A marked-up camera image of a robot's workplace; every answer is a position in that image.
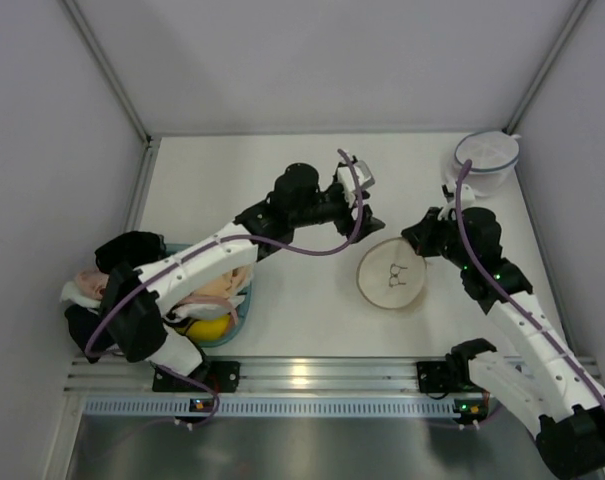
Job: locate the beige bra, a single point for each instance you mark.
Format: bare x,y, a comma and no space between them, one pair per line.
225,286

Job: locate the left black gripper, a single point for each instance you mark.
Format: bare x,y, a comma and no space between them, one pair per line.
346,216

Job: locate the beige mesh laundry bag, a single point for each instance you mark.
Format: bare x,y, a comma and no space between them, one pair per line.
391,275

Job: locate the white blue-rimmed laundry bag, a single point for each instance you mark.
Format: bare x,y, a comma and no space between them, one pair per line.
494,155

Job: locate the aluminium mounting rail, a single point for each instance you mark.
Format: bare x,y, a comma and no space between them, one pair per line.
256,376

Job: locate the teal plastic basket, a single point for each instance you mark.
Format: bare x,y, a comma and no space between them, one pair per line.
237,307

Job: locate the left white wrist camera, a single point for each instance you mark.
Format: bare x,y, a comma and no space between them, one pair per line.
353,174

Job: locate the black garment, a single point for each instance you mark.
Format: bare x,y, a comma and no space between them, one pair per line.
134,248

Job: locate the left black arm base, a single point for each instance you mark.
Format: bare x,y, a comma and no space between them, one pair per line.
219,375

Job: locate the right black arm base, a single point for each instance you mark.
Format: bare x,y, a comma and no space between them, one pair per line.
440,377

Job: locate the white lace garment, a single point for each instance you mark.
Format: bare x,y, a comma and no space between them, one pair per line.
70,292

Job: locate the pink bra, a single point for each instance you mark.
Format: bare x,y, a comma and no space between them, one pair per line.
92,282

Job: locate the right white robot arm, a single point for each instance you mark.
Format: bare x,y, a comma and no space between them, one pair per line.
560,403

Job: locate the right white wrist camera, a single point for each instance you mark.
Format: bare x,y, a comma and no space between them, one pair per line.
457,197

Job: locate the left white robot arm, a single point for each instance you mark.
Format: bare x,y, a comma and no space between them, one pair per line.
137,299

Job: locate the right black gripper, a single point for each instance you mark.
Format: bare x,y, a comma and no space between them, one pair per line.
429,235

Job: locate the yellow padded bra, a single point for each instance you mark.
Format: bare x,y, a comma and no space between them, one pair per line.
205,330

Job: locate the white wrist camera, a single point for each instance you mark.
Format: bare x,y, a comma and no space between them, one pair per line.
457,197
353,174

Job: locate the perforated cable duct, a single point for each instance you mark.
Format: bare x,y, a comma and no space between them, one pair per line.
273,407

